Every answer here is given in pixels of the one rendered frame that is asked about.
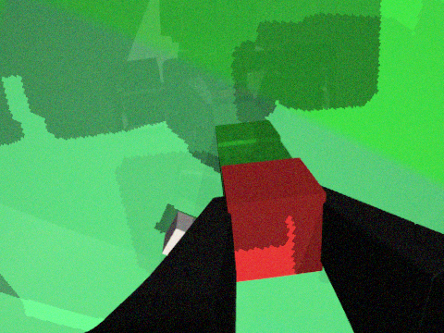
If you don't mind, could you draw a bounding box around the red block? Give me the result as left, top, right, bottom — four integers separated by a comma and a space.
221, 156, 327, 281

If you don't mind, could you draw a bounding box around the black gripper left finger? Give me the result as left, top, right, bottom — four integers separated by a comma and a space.
86, 196, 237, 333

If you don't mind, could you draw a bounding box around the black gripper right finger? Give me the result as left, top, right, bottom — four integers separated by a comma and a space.
321, 185, 444, 333

